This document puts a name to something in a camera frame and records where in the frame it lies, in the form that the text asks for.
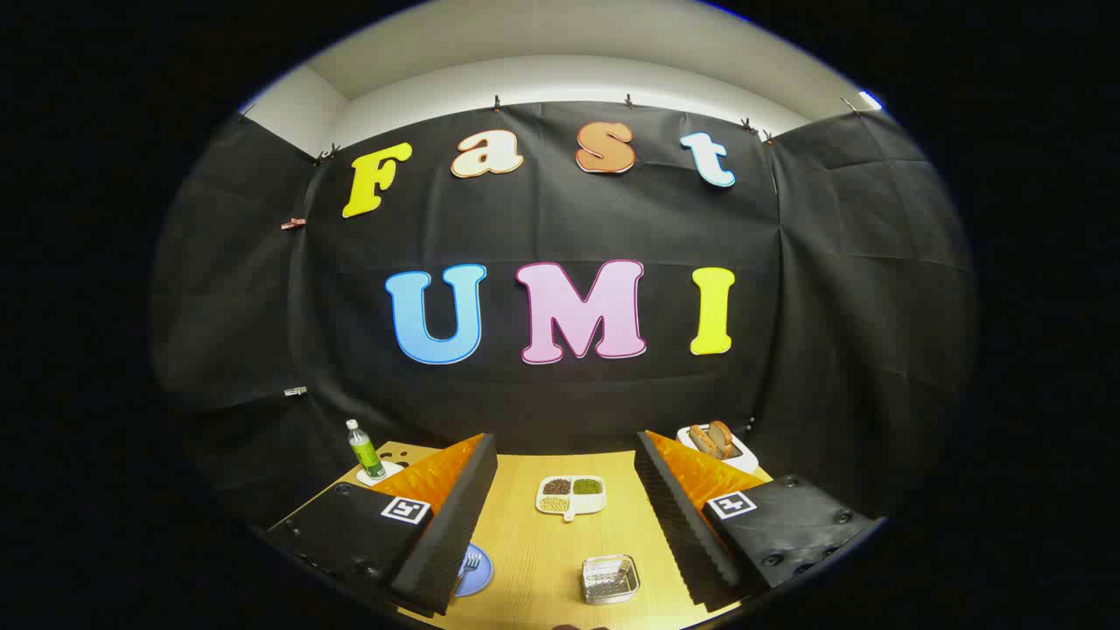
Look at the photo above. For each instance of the white divided dish with beans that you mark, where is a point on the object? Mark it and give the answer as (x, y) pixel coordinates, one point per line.
(570, 495)

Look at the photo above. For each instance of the toast bread slice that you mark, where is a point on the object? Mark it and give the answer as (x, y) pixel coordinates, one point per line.
(722, 436)
(700, 440)

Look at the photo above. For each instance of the white square coaster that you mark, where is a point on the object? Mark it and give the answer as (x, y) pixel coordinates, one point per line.
(392, 471)

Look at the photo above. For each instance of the blue plate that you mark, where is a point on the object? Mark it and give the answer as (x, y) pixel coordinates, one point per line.
(479, 579)

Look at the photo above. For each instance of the white toaster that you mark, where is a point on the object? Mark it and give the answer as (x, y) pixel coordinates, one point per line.
(744, 458)

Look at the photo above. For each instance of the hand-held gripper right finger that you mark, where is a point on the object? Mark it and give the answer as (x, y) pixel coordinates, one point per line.
(678, 516)

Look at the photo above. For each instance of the metal perforated basket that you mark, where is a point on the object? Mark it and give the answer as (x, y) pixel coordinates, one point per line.
(611, 579)

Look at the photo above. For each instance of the green plastic bottle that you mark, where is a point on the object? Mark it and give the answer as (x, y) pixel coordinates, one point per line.
(365, 451)

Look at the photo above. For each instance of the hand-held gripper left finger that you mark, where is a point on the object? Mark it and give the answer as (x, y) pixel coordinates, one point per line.
(455, 516)

